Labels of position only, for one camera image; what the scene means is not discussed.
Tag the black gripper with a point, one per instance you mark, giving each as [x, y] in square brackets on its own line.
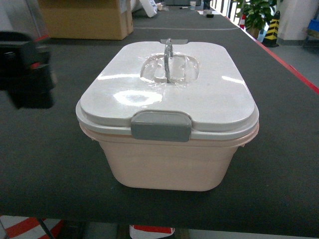
[25, 72]

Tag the white box lid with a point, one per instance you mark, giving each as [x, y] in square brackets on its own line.
[199, 88]

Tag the pink plastic box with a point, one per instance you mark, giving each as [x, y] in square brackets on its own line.
[195, 165]

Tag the cardboard box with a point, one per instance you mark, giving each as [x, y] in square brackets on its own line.
[87, 19]

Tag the black table mat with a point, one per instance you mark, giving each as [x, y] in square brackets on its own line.
[50, 168]

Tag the red white traffic cone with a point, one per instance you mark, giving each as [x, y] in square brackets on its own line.
[242, 22]

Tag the green potted plant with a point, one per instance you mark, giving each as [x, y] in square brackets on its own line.
[257, 13]

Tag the yellow black striped bollard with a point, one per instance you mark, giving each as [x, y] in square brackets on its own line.
[270, 39]

